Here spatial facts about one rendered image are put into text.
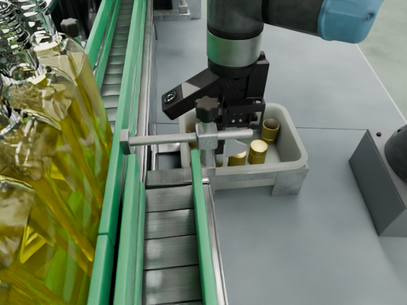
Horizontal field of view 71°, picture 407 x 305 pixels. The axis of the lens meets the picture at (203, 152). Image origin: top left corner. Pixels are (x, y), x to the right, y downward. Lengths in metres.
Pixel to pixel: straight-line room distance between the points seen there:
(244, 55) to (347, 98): 0.51
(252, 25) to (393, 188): 0.34
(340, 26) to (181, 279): 0.31
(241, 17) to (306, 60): 0.63
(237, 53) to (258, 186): 0.25
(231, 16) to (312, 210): 0.37
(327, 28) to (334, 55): 0.71
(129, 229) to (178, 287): 0.10
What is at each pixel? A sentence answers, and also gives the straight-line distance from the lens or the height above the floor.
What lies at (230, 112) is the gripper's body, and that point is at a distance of 0.45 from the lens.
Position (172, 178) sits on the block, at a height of 0.89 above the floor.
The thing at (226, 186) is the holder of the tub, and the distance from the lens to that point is 0.52.
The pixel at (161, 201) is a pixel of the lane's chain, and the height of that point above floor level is 0.88.
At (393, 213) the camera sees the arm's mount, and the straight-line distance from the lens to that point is 0.56.
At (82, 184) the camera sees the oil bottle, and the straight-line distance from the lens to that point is 0.28.
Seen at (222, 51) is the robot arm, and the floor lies 1.03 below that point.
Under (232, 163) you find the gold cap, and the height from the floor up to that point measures 0.79.
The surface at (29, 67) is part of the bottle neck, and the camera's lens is 0.25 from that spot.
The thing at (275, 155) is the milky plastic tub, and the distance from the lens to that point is 0.62.
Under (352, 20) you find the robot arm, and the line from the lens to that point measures 0.33.
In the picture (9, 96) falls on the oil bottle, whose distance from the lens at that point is 0.26.
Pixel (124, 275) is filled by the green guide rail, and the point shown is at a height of 0.96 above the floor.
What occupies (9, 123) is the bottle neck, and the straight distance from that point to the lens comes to 0.22.
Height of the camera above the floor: 1.22
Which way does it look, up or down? 48 degrees down
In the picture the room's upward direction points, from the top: straight up
